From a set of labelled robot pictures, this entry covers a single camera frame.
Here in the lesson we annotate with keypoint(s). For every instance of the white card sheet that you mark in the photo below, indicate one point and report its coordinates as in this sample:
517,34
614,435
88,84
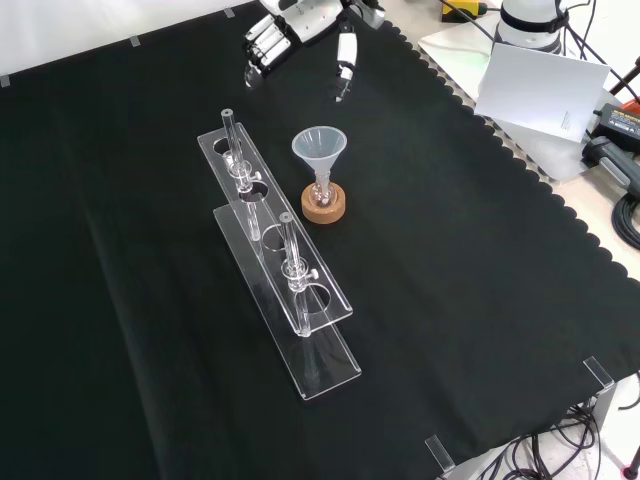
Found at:
540,90

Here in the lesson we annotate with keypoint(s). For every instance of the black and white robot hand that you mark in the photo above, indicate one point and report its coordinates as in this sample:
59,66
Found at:
310,22

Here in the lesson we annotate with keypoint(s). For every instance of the clear glass weighing funnel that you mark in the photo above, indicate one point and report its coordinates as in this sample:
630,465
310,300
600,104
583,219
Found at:
249,75

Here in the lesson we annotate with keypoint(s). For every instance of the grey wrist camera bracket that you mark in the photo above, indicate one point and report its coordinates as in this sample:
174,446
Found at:
372,14

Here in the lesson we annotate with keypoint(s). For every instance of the small round-bottom glass flask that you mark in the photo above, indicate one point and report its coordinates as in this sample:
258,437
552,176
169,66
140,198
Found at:
319,196

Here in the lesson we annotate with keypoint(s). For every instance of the clear cloth clip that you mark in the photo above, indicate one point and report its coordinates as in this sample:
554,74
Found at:
599,375
440,452

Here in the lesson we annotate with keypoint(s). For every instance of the translucent plastic funnel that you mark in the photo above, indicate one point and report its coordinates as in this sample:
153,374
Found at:
320,149

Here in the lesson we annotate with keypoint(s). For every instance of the yellow stop button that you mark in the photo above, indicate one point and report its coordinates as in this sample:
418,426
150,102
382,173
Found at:
462,9

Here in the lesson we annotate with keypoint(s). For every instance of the black power adapter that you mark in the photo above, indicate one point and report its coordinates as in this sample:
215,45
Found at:
620,122

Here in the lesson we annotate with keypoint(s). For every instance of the black bench cloth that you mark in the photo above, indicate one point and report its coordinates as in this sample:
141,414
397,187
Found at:
450,260

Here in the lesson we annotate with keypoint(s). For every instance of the clear acrylic funnel stand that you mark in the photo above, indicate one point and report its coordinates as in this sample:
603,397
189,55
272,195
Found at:
325,361

